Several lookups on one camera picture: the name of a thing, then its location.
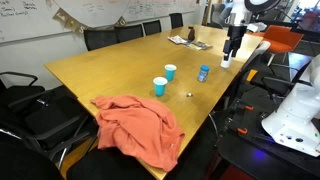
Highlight orange armchair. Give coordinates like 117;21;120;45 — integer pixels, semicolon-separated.
255;25;303;66

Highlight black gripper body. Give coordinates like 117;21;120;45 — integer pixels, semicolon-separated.
228;26;247;50

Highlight teal plastic cup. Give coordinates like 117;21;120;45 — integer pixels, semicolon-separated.
153;77;168;96
165;64;177;81

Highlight blue lidded jar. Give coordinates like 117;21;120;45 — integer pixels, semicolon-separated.
197;65;210;82

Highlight burlap bunting banner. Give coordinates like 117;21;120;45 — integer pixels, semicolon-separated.
52;6;124;33

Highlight brown bottle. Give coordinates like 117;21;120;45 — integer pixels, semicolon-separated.
188;26;195;41

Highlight orange cloth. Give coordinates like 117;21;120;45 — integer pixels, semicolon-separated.
91;95;185;172

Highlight small crumpled foil piece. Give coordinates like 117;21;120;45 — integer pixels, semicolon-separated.
186;92;193;97

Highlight white cup under gripper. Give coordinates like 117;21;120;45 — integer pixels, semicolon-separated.
220;58;232;68

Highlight black armchair near left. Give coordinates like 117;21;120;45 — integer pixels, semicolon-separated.
0;71;97;169

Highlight black office chair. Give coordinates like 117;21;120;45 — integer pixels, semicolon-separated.
143;20;162;35
170;13;183;29
84;30;118;51
115;24;143;42

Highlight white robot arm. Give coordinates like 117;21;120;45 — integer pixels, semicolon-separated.
247;55;320;157

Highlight black orange clamp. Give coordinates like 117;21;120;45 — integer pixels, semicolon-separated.
236;128;248;135

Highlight magazines on table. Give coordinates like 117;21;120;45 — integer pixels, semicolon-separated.
169;35;212;50

